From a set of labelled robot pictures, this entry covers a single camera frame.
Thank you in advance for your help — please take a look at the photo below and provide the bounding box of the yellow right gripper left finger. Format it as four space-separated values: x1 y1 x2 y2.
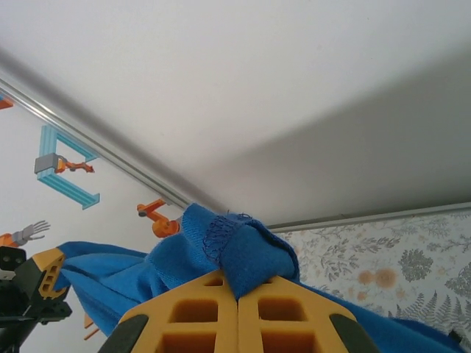
97 271 238 353

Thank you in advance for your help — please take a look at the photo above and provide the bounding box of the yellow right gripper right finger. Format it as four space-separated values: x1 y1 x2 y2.
238 276 383 353

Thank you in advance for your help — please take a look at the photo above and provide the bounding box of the blue t-shirt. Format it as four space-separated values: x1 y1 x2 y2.
58 203 465 353

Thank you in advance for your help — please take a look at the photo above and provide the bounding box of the grey robot hand sticker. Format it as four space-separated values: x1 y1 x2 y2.
0 219 52 249

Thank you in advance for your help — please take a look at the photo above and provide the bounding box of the blue rail robot sticker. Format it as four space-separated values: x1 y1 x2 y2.
34 124 101 211

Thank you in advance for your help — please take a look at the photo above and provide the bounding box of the aluminium corner post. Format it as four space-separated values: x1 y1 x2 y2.
0 47 207 214

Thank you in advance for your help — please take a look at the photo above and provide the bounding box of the aluminium back rail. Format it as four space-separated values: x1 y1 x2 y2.
270 202 471 232

